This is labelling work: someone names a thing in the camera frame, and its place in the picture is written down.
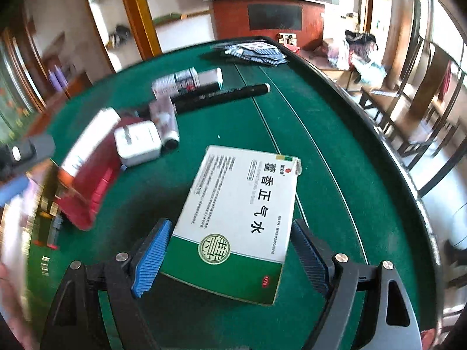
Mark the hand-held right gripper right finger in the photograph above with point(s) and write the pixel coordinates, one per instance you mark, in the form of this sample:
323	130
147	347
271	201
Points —
310	255

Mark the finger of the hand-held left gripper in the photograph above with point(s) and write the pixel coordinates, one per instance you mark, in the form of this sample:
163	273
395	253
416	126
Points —
36	147
11	191

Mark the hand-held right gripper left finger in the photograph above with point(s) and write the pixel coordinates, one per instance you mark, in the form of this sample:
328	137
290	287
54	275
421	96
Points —
151	259

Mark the white orange long box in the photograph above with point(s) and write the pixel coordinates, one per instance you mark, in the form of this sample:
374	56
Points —
91	142

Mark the red foil packet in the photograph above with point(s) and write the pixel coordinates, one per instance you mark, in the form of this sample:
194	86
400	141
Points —
91	189

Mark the green white medicine box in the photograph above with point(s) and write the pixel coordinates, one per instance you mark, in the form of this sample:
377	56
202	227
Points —
233	207

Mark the painted flower panel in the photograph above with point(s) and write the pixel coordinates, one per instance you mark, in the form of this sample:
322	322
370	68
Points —
11	98

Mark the brown wooden cabinet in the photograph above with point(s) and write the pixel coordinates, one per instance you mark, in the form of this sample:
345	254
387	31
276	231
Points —
78	82

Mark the small patterned tube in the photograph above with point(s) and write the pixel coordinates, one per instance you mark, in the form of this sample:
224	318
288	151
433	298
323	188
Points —
164	120

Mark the dark crumpled bag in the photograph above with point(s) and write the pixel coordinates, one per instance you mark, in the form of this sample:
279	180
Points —
120	34

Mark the small blue white box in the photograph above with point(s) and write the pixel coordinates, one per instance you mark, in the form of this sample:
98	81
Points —
182	80

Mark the black stick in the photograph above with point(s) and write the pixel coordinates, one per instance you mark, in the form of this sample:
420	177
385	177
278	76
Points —
226	94

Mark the green flat board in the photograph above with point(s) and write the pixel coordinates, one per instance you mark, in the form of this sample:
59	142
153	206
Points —
168	17

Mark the dark wooden chair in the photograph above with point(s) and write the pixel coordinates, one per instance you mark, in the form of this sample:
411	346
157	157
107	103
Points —
419	91

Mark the patterned cloth bag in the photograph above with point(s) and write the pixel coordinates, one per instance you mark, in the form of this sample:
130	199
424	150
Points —
361	58

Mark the pile of playing cards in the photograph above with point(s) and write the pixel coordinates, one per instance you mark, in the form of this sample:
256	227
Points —
255	53

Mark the dark rectangular wall panel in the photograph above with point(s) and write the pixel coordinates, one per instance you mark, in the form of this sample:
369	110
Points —
275	16

